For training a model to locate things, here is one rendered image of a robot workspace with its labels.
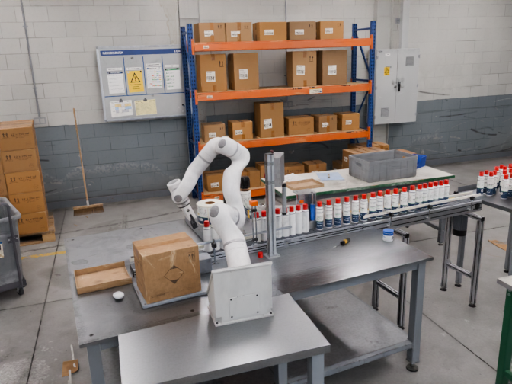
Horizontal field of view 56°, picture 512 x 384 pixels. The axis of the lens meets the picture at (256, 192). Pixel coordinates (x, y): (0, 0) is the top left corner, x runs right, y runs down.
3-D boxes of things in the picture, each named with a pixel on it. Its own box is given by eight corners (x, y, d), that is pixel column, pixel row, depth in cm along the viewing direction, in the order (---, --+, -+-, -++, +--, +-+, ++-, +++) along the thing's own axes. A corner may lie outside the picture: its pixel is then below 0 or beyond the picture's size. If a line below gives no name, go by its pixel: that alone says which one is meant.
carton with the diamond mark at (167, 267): (187, 273, 282) (184, 231, 275) (201, 290, 261) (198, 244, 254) (136, 286, 270) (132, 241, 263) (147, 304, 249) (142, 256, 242)
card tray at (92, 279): (125, 266, 301) (124, 260, 299) (132, 283, 278) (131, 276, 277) (74, 276, 289) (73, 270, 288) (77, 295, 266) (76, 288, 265)
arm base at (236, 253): (254, 284, 253) (247, 252, 262) (265, 269, 238) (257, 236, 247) (220, 288, 247) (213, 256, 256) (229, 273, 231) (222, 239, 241)
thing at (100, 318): (312, 199, 432) (312, 196, 431) (433, 260, 299) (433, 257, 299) (64, 241, 352) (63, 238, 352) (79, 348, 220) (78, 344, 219)
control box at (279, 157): (284, 180, 312) (284, 152, 307) (280, 187, 296) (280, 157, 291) (269, 180, 314) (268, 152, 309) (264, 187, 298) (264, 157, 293)
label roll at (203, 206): (203, 227, 350) (203, 208, 346) (193, 219, 367) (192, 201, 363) (228, 222, 360) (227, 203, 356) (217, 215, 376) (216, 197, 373)
